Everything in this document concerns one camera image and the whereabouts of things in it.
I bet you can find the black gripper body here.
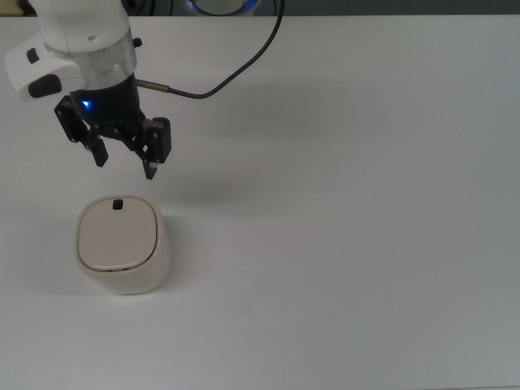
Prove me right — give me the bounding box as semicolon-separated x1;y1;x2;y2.
67;74;147;136

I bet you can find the small white lidded trash can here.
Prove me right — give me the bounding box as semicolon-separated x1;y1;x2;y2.
72;195;172;296

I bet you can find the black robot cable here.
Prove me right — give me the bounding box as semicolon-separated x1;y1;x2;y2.
135;0;286;100

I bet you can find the robot base with blue ring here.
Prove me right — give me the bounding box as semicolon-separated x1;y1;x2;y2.
170;0;286;18

